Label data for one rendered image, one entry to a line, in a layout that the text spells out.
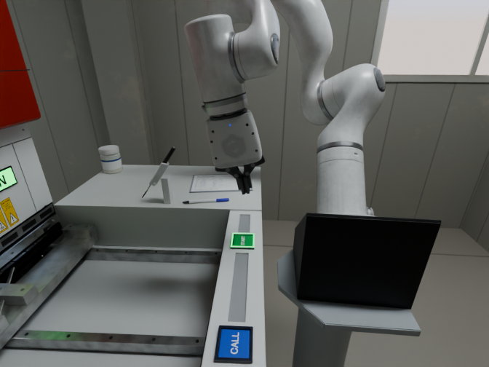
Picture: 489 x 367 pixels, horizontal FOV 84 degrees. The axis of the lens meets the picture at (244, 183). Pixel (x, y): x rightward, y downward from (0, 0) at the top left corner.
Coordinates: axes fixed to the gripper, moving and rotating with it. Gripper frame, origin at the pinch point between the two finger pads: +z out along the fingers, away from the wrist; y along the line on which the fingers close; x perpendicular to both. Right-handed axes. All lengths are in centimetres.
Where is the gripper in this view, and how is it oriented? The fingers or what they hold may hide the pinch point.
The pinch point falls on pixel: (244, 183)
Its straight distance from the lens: 59.1
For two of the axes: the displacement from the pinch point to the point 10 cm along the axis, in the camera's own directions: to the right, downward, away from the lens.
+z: 2.1, 8.9, 4.0
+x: 0.4, -4.1, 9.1
